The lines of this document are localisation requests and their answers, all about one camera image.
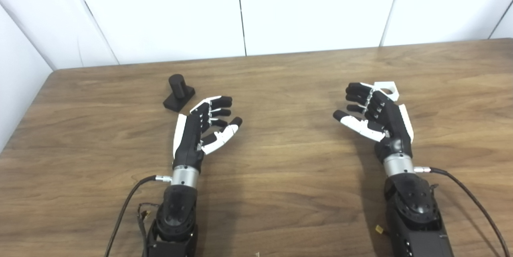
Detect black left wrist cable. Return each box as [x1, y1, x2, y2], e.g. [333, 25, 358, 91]
[104, 174, 173, 257]

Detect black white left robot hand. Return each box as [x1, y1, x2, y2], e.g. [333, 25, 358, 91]
[172, 96, 243, 170]

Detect thin left arm wires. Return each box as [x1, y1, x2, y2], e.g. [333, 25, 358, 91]
[137, 202, 162, 251]

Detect white square piece with hole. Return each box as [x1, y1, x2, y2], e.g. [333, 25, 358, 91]
[373, 81, 400, 103]

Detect black peg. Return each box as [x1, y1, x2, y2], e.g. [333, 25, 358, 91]
[163, 74, 196, 112]

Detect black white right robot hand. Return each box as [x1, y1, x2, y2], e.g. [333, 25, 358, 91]
[333, 82, 414, 165]

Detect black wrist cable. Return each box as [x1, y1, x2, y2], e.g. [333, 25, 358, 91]
[414, 166, 513, 257]
[104, 174, 173, 257]

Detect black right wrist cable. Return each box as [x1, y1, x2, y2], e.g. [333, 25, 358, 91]
[414, 166, 513, 257]

